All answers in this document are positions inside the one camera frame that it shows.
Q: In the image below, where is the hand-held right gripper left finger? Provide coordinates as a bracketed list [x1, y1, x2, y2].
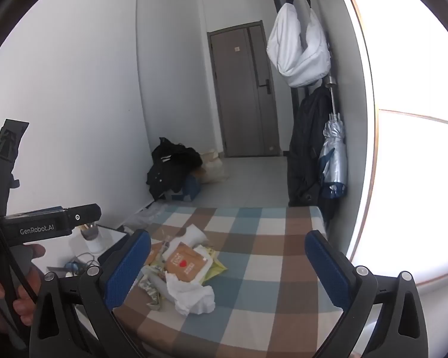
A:
[30, 229, 152, 358]

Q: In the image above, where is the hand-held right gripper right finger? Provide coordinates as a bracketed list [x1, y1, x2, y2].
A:
[305, 230, 430, 358]

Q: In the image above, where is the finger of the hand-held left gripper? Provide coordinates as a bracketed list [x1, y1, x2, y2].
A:
[69, 203, 102, 235]

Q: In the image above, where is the clear printed bread wrapper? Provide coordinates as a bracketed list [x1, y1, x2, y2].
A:
[138, 265, 168, 312]

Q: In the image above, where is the brown packet with red heart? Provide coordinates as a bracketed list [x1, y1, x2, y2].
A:
[163, 242, 211, 282]

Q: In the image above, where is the white tissue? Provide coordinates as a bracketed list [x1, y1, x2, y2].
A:
[165, 271, 216, 316]

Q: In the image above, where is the yellow plastic bag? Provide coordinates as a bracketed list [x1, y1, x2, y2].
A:
[144, 244, 228, 288]

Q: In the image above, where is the person's left hand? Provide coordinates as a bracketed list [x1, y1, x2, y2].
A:
[0, 244, 46, 331]

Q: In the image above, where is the white cup with grey lid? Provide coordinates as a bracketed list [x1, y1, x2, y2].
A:
[80, 222, 106, 254]

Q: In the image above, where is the clear plastic sheet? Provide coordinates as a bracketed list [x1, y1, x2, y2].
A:
[124, 203, 162, 232]

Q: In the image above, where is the checked bed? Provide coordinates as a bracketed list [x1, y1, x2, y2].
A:
[114, 205, 353, 358]

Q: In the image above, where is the blue box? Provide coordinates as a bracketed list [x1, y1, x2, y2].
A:
[166, 175, 201, 203]

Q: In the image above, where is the black clothes pile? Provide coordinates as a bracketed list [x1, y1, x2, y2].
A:
[146, 137, 203, 200]

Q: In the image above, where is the silver folded umbrella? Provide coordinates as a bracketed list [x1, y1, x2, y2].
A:
[318, 76, 349, 199]

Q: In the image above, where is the black hanging coat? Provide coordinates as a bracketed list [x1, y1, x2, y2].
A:
[287, 85, 337, 209]

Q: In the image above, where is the beige plastic bag on floor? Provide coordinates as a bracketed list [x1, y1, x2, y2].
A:
[200, 149, 231, 184]

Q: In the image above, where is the grey door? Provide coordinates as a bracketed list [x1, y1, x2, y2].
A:
[207, 20, 280, 158]

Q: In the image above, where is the window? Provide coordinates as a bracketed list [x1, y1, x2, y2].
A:
[338, 0, 448, 299]

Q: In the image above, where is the white hanging bag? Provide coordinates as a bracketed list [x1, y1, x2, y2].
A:
[266, 2, 331, 89]

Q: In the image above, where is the tangle of cables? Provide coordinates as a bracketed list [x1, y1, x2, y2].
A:
[45, 251, 98, 278]

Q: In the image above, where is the black braided cable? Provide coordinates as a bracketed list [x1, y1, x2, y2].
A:
[0, 205, 39, 304]

